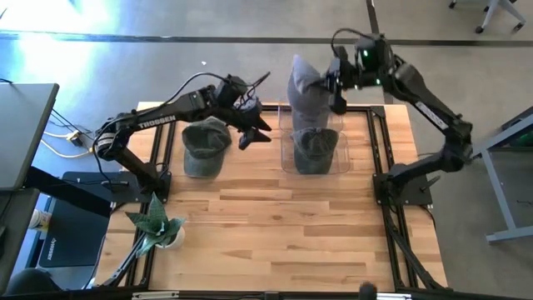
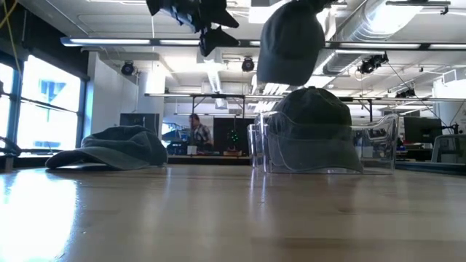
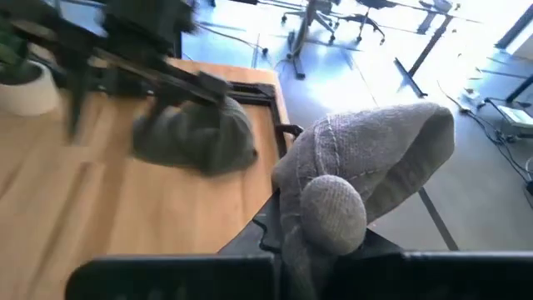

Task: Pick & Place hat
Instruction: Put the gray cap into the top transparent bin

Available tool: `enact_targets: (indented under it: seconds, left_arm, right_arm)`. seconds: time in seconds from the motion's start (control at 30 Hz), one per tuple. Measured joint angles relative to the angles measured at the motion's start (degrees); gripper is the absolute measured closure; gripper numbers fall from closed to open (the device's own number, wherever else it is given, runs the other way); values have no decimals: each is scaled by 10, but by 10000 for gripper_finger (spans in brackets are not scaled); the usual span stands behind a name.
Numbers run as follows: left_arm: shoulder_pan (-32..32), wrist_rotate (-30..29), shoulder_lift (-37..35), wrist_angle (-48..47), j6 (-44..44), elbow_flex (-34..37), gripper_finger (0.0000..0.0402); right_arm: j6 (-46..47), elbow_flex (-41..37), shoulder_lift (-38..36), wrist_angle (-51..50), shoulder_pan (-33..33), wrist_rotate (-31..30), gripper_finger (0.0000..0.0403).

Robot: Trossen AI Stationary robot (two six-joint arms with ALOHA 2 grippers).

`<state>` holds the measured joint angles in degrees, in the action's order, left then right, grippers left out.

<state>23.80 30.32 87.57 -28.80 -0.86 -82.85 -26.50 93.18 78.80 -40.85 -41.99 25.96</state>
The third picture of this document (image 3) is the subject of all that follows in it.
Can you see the green plant in white pot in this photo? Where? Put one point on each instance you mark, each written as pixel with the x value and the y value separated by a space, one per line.
pixel 25 96

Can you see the black desk leg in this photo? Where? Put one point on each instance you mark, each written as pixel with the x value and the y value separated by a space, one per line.
pixel 435 39
pixel 514 26

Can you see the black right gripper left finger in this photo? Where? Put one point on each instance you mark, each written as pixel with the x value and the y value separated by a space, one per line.
pixel 166 277

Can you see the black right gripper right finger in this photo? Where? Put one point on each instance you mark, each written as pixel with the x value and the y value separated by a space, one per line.
pixel 437 277

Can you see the grey knitted beanie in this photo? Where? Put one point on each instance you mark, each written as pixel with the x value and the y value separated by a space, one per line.
pixel 375 146

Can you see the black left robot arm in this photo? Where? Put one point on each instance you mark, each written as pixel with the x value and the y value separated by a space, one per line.
pixel 145 21

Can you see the black office chair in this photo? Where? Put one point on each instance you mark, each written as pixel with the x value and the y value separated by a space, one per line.
pixel 300 41
pixel 364 21

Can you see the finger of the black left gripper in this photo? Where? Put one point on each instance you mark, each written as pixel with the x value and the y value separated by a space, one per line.
pixel 200 81
pixel 187 96

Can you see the black table edge clamp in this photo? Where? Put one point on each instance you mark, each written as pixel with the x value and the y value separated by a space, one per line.
pixel 291 129

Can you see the white floor power box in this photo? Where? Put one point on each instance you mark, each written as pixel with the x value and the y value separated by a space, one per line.
pixel 516 116

